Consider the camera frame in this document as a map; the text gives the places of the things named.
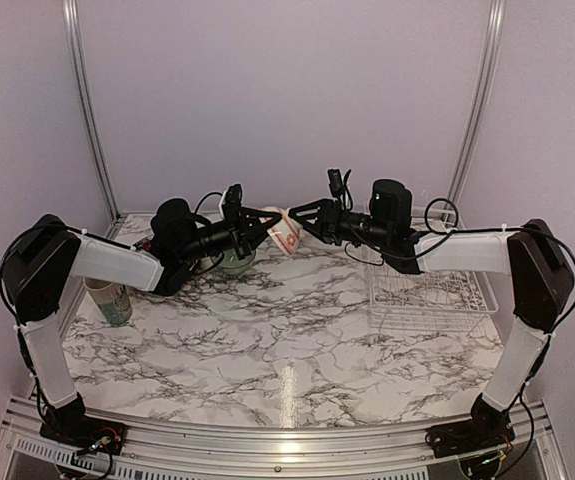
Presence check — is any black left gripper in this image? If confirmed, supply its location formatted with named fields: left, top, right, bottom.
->
left=177, top=203, right=283, bottom=264

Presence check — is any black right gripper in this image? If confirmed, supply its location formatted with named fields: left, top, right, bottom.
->
left=288, top=198, right=391, bottom=248

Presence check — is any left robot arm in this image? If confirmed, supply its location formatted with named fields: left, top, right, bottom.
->
left=0, top=198, right=282, bottom=445

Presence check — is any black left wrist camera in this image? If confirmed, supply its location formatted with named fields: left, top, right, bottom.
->
left=219, top=184, right=243, bottom=222

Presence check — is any aluminium corner post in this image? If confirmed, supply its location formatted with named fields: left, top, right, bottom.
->
left=62, top=0, right=121, bottom=222
left=448, top=0, right=506, bottom=203

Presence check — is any pale green flower bowl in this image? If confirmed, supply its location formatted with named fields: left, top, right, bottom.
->
left=212, top=249, right=256, bottom=276

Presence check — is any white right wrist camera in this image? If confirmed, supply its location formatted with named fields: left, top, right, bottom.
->
left=327, top=169, right=353, bottom=210

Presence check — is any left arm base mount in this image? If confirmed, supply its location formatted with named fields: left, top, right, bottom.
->
left=37, top=394, right=127, bottom=455

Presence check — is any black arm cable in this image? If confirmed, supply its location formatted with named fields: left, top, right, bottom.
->
left=186, top=192, right=226, bottom=226
left=344, top=197, right=461, bottom=266

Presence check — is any aluminium right corner post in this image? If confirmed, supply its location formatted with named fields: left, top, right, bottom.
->
left=448, top=0, right=506, bottom=203

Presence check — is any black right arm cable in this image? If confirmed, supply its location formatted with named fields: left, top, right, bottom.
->
left=344, top=197, right=461, bottom=266

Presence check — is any white wire dish rack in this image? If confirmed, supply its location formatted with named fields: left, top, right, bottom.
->
left=362, top=200, right=501, bottom=332

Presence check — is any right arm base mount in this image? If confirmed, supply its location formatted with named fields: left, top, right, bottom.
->
left=425, top=395, right=515, bottom=458

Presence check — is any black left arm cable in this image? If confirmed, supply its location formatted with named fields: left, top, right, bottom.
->
left=186, top=192, right=226, bottom=226

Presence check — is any aluminium front frame rail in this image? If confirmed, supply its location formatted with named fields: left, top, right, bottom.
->
left=0, top=394, right=571, bottom=480

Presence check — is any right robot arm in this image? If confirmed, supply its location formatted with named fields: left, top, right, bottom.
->
left=288, top=170, right=575, bottom=448

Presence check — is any aluminium left corner post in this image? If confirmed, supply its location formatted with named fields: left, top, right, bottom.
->
left=62, top=0, right=121, bottom=222

